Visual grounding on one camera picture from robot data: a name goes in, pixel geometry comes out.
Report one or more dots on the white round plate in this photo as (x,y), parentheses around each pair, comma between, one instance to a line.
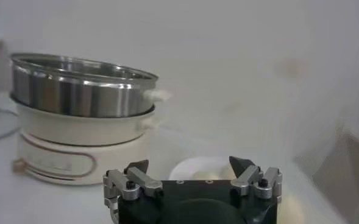
(185,169)

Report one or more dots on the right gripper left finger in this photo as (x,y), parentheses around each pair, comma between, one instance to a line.
(142,181)

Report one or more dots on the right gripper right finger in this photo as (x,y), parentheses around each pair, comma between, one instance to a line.
(247,179)

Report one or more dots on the steel steamer basket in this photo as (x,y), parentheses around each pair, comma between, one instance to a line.
(75,97)

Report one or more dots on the cream electric cooker pot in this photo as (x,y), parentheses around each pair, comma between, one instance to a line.
(75,131)

